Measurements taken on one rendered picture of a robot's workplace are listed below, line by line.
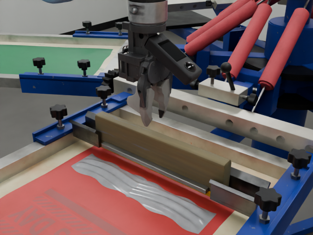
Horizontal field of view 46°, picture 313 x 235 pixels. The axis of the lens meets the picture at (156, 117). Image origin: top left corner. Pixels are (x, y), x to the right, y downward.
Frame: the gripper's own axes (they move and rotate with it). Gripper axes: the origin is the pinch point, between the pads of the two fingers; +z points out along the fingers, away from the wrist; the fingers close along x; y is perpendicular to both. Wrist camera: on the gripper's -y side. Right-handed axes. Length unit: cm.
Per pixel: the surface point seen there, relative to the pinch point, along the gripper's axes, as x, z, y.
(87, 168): 8.7, 14.3, 14.0
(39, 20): -241, 75, 380
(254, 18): -62, -9, 7
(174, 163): 1.5, 8.5, -6.1
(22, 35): -46, 11, 119
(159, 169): 2.8, 10.8, -3.0
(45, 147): 11.4, 11.7, 25.6
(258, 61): -72, 9, 7
